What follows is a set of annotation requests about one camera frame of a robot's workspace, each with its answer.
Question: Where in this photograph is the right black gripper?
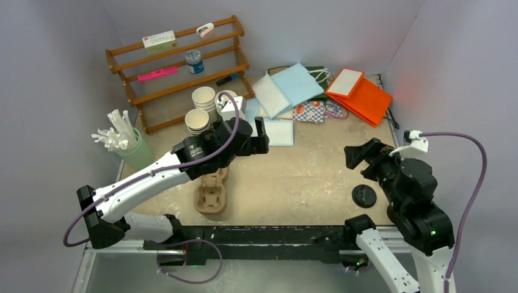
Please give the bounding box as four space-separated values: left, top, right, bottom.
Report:
344 137 411 210

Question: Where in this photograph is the light blue paper bag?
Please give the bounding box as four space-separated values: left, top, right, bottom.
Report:
252 63 330 118

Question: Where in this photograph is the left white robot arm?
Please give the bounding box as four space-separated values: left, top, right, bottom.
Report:
77 117 269 250

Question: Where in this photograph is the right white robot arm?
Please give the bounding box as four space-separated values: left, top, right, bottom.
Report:
343 137 456 292

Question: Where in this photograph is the black coffee cup lid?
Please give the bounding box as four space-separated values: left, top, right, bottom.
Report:
352 184 378 208

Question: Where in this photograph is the back right paper cup stack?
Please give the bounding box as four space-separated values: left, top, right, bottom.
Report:
214 90 238 115

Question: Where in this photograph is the orange paper bag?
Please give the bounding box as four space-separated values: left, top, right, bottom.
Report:
325 68 393 127

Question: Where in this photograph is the checkered patterned paper bag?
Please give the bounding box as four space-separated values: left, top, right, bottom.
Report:
292 99 349 124

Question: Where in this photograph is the black blue marker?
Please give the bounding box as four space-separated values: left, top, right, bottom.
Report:
216 73 239 86

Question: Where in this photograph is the wooden shelf rack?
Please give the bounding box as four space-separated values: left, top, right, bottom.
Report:
105 15 255 135

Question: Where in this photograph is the back left paper cup stack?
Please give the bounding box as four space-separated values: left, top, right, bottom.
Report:
191 86 217 123

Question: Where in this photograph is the brown pulp cup carrier stack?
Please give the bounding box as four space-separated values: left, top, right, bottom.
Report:
194 167 229 215

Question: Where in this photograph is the green paper bag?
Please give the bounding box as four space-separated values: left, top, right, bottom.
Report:
266 63 330 106

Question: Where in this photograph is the blue white jar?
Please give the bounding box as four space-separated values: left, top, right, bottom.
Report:
185 49 204 74

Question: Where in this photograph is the pink highlighter marker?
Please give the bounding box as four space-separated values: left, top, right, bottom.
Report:
137 67 178 82

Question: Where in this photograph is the white pink clip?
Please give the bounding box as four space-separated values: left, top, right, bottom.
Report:
196 23 214 39

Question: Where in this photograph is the green straw holder cup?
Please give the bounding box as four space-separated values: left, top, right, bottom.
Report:
115 128 155 172

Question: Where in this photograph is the white wrapped straws bundle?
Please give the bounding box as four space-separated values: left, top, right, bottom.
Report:
91 109 138 152

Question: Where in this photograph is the white green box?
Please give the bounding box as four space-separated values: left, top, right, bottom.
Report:
142 31 177 55

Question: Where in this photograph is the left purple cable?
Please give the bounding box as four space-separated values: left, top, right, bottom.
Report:
63 91 241 248

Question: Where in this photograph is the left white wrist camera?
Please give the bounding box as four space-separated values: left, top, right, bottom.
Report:
221 96 246 121

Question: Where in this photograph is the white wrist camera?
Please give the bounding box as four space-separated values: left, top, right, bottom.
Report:
389 130 429 159
221 96 246 121

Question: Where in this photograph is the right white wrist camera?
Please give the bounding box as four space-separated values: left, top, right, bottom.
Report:
389 130 429 159

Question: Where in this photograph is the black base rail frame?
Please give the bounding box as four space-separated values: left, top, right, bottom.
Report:
144 214 375 266

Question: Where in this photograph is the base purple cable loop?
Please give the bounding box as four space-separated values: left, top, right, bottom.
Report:
156 238 224 285

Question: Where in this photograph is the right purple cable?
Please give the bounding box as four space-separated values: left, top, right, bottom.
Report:
418 131 488 293

